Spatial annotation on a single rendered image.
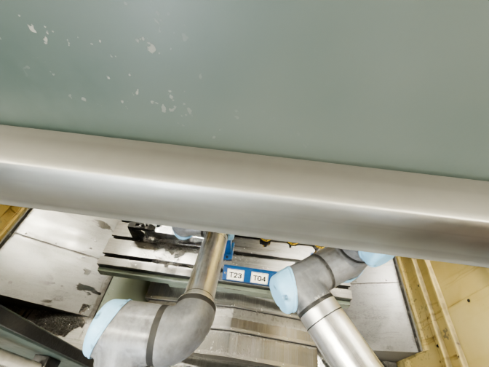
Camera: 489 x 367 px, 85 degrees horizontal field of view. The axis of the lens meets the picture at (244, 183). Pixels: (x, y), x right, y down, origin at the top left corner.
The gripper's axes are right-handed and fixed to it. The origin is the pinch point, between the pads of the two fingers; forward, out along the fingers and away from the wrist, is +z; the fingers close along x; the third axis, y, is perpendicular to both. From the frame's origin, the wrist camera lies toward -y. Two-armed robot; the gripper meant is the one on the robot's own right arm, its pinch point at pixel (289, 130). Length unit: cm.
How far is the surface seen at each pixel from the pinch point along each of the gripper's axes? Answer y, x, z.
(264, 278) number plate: 79, 0, -4
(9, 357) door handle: 46, -81, -10
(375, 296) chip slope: 93, 51, -28
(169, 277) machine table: 86, -40, 16
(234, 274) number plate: 79, -12, 3
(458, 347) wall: 63, 47, -57
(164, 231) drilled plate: 74, -36, 33
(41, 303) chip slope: 100, -100, 33
